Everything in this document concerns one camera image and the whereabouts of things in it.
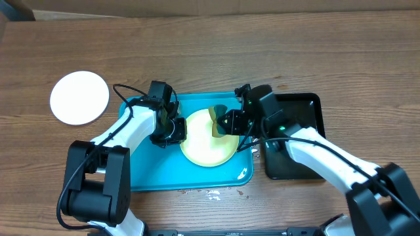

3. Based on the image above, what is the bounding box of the yellow-green plate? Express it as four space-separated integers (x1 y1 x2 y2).
180 109 240 167

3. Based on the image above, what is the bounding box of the yellow green sponge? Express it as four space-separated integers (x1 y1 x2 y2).
208 105 227 138

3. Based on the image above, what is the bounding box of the white plate with stain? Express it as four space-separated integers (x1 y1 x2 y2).
49 71 110 125

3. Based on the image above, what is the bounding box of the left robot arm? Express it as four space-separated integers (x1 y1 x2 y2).
56 81 186 235

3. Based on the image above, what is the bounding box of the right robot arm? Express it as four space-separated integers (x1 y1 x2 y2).
209 84 419 236

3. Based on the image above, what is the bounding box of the black water tray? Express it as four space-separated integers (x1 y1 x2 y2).
261 93 326 180

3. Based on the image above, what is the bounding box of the teal plastic tray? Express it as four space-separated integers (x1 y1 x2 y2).
130 92 254 191

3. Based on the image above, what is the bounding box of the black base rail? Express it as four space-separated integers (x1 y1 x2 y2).
87 226 329 236

